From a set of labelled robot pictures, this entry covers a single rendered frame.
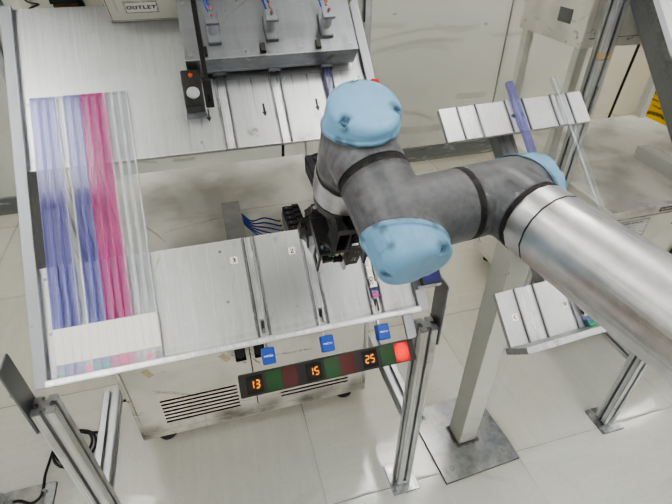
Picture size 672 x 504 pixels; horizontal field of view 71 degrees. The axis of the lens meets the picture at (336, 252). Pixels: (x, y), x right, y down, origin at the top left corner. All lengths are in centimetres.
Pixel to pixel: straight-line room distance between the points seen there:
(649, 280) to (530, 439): 134
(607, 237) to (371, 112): 22
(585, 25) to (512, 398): 119
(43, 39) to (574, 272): 100
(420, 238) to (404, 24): 247
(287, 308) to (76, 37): 66
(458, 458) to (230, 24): 131
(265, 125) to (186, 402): 86
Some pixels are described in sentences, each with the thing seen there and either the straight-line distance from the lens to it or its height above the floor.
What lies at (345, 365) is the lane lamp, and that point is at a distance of 91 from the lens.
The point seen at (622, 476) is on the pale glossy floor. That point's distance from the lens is 175.
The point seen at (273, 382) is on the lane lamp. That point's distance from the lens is 89.
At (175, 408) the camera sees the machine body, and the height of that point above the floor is 18.
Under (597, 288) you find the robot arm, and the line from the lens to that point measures 41.
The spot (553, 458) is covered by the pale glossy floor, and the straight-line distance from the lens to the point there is 169.
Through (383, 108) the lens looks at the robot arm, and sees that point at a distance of 46.
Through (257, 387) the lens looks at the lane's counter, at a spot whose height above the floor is 65.
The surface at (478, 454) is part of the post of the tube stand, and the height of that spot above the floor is 1.
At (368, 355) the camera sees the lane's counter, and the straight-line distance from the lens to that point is 92.
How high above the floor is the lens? 136
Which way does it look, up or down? 37 degrees down
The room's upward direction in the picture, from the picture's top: straight up
